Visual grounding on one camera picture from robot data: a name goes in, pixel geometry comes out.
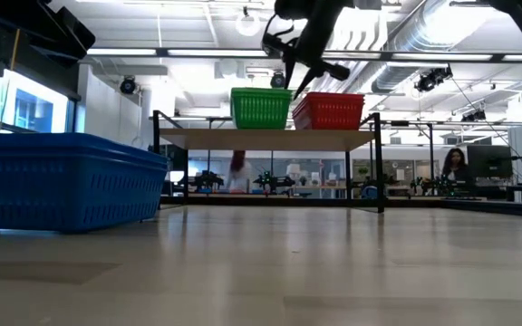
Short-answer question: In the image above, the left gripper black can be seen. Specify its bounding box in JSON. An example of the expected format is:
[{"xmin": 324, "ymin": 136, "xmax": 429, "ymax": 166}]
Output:
[{"xmin": 0, "ymin": 0, "xmax": 97, "ymax": 61}]

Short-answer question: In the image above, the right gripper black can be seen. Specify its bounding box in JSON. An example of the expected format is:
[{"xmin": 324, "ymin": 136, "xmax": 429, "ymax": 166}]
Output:
[{"xmin": 283, "ymin": 17, "xmax": 352, "ymax": 101}]

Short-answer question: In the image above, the black ceiling spotlight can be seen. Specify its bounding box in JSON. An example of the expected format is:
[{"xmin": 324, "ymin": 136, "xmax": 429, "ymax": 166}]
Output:
[
  {"xmin": 269, "ymin": 71, "xmax": 287, "ymax": 91},
  {"xmin": 119, "ymin": 75, "xmax": 138, "ymax": 95}
]

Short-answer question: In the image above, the white round ceiling lamp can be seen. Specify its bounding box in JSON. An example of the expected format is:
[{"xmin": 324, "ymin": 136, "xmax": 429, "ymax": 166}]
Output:
[{"xmin": 236, "ymin": 11, "xmax": 262, "ymax": 38}]

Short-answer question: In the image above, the window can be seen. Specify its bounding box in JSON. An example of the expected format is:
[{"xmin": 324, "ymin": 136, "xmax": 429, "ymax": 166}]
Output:
[{"xmin": 0, "ymin": 67, "xmax": 79, "ymax": 136}]

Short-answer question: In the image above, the ceiling light strip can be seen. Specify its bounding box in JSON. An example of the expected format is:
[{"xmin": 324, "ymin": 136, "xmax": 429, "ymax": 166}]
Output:
[{"xmin": 86, "ymin": 46, "xmax": 522, "ymax": 63}]

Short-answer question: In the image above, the person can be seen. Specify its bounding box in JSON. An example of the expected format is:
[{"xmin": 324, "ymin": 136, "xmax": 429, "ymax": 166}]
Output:
[
  {"xmin": 440, "ymin": 147, "xmax": 470, "ymax": 182},
  {"xmin": 226, "ymin": 149, "xmax": 254, "ymax": 194}
]

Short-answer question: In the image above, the black track light cluster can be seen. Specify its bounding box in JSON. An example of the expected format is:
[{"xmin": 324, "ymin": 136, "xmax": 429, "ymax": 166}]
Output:
[
  {"xmin": 414, "ymin": 66, "xmax": 453, "ymax": 93},
  {"xmin": 460, "ymin": 108, "xmax": 488, "ymax": 122}
]

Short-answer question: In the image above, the dark ceiling fixture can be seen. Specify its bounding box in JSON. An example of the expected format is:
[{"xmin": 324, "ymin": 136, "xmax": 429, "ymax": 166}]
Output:
[{"xmin": 449, "ymin": 0, "xmax": 493, "ymax": 8}]

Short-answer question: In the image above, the black computer monitor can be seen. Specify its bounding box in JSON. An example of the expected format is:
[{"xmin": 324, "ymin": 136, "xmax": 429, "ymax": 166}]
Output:
[{"xmin": 466, "ymin": 144, "xmax": 514, "ymax": 179}]

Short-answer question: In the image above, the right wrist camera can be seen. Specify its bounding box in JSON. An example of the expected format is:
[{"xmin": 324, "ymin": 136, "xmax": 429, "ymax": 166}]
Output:
[{"xmin": 260, "ymin": 31, "xmax": 299, "ymax": 60}]

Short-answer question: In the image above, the wooden shelf black frame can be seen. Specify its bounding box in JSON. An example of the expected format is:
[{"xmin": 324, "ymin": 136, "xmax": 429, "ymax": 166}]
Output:
[{"xmin": 151, "ymin": 110, "xmax": 385, "ymax": 214}]

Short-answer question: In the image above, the silver ventilation duct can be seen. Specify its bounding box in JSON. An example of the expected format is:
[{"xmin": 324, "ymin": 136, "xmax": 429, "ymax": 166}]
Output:
[{"xmin": 371, "ymin": 0, "xmax": 475, "ymax": 94}]

